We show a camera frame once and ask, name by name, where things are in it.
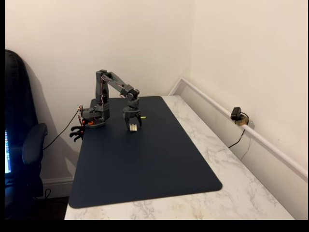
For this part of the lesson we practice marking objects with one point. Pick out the white baseboard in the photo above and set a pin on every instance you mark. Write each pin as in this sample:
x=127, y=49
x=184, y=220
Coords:
x=58, y=183

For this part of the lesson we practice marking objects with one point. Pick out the black webcam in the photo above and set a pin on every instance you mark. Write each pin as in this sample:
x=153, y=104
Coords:
x=235, y=113

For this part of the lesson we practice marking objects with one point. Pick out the white wall rail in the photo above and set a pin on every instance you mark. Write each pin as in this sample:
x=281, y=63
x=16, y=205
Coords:
x=241, y=123

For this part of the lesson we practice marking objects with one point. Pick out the laptop screen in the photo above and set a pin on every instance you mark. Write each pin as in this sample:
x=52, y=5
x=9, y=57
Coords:
x=7, y=152

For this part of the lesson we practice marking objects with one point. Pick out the dark blue desk mat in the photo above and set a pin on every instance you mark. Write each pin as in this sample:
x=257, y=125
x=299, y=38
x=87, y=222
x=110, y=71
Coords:
x=144, y=157

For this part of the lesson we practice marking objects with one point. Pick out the black office chair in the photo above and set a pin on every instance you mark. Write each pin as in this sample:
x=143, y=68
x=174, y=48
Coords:
x=21, y=120

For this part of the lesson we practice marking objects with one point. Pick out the tan webcam mount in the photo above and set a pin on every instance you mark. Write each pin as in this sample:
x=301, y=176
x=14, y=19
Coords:
x=242, y=121

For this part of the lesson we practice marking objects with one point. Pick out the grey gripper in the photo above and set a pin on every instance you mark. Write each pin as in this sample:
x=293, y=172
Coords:
x=131, y=113

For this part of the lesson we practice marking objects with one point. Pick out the small white block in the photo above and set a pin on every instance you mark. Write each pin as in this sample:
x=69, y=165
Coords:
x=133, y=128

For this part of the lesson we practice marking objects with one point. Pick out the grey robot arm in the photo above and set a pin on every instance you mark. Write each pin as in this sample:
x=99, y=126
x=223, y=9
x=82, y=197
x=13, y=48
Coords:
x=101, y=101

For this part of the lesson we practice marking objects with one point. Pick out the black table clamp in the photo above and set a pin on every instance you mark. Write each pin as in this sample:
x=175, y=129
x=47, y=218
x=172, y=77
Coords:
x=76, y=128
x=75, y=136

